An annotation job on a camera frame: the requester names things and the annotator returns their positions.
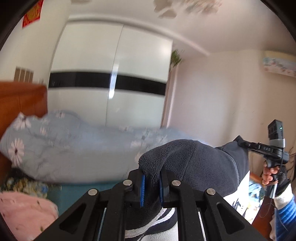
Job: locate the dark grey and white sweatshirt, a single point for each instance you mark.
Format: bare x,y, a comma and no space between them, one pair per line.
196,166

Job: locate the red wall decoration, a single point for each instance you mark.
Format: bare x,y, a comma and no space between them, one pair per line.
32,14

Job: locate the wooden headboard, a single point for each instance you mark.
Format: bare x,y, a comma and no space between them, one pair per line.
20,102

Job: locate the blue floral quilt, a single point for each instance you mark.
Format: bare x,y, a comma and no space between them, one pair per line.
69,150

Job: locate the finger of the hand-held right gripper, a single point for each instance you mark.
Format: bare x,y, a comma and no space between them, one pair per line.
248,145

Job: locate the green plant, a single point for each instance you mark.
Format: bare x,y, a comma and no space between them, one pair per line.
175,58

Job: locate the white wardrobe with black stripe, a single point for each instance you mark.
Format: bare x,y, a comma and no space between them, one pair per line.
92,58

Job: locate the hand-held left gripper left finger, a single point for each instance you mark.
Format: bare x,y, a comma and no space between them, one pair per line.
142,190

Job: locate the blue garment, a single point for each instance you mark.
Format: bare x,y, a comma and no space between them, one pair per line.
254,188

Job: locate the person's right hand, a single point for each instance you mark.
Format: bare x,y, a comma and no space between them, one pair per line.
269,177

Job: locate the wall air conditioner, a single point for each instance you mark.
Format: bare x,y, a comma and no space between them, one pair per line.
279,64

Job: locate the person's right forearm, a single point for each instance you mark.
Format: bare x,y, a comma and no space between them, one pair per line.
285,217

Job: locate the pink pillow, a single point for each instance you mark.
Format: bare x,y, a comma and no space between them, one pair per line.
25,213

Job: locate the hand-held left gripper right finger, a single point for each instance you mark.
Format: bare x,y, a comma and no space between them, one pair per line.
161,188

